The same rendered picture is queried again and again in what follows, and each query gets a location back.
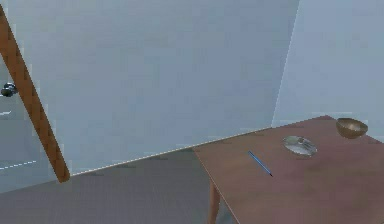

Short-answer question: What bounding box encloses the blue pencil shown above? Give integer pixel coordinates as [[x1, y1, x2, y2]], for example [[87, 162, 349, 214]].
[[247, 150, 274, 178]]

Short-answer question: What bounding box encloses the brown wooden table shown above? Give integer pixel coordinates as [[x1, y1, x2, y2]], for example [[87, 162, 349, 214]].
[[192, 114, 384, 224]]

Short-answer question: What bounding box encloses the brass bowl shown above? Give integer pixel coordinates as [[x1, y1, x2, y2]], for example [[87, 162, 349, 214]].
[[335, 117, 369, 140]]

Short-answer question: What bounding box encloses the grey room door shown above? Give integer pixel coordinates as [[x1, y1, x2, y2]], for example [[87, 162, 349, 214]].
[[0, 54, 58, 195]]

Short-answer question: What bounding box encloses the brown wooden door frame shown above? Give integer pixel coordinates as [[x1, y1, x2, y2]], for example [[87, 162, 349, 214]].
[[0, 4, 71, 184]]

